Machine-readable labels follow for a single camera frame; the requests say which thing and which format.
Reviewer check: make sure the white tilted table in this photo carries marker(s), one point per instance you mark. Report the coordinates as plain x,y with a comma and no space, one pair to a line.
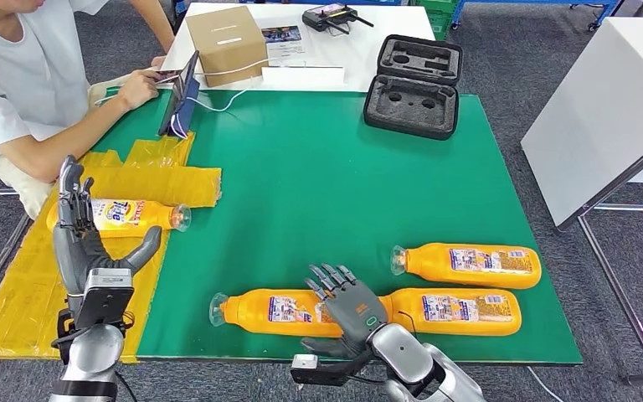
593,111

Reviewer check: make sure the black remote controller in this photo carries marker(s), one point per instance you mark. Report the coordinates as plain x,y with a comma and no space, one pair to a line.
322,16

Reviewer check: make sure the person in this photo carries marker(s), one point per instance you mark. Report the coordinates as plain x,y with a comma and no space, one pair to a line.
16,72

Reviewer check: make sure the yellow taped cardboard sheet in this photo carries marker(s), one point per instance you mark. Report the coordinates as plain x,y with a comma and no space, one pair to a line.
22,288

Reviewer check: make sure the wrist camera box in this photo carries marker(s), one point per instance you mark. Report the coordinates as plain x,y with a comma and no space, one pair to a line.
105,297
305,363

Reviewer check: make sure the printed leaflet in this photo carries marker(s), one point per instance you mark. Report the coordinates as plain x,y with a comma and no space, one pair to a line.
281,36

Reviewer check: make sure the dark smartphone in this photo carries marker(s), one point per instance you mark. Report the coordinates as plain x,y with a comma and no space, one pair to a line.
167,77

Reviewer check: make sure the tablet in blue case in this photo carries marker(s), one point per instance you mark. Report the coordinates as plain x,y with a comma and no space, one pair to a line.
182,105

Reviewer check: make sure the brown cardboard box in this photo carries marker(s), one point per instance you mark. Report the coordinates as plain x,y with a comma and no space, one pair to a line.
226,44

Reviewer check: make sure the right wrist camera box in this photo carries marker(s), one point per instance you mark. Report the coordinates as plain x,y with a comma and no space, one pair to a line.
305,363

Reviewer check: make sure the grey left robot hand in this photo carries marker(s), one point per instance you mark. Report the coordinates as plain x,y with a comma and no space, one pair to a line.
77,255

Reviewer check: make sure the person's left forearm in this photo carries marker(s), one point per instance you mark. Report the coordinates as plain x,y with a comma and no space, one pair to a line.
152,22

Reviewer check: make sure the white flat box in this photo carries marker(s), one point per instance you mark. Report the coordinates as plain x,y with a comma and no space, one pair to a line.
301,78

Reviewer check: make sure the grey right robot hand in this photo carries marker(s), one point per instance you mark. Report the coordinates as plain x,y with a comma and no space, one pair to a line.
355,313

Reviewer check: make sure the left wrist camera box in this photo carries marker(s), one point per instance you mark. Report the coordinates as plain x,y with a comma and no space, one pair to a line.
105,297

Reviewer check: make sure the black foam-lined case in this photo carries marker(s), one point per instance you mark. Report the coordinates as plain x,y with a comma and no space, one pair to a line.
411,105

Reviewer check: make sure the blue metal rack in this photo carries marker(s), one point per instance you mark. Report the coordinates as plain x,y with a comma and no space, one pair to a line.
458,14

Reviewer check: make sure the person's right hand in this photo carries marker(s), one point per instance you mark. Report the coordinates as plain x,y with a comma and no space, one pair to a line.
137,90

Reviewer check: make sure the orange detergent bottle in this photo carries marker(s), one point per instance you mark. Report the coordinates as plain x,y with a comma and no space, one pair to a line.
249,313
454,328
144,219
427,266

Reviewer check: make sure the green plastic crate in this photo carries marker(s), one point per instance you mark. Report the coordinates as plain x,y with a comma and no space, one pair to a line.
439,22

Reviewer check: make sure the person's left hand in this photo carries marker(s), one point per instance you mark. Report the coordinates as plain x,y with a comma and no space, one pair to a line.
159,62

